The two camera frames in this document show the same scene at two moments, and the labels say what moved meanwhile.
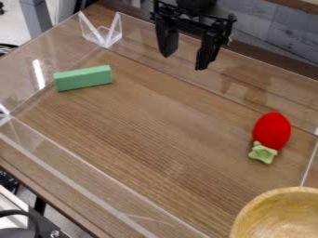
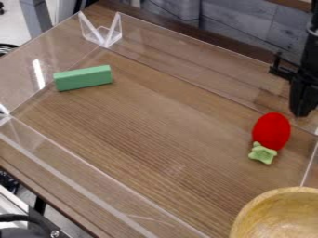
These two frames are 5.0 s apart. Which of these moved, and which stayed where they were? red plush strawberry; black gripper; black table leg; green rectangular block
Moved: black gripper
Stayed: green rectangular block; black table leg; red plush strawberry
